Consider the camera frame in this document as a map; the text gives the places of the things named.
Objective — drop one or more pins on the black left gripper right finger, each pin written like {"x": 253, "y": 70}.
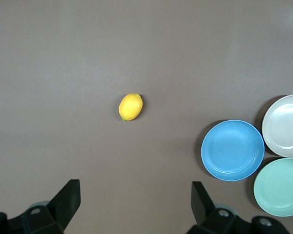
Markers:
{"x": 202, "y": 204}

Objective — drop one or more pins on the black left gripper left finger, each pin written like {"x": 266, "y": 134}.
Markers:
{"x": 66, "y": 202}

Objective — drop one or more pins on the yellow lemon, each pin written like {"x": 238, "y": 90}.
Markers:
{"x": 130, "y": 106}

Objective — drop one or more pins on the blue plate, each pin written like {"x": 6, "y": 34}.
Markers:
{"x": 232, "y": 150}

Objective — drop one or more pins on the mint green plate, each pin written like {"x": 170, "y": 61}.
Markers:
{"x": 280, "y": 187}

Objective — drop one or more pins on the beige plate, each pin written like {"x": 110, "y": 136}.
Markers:
{"x": 284, "y": 125}

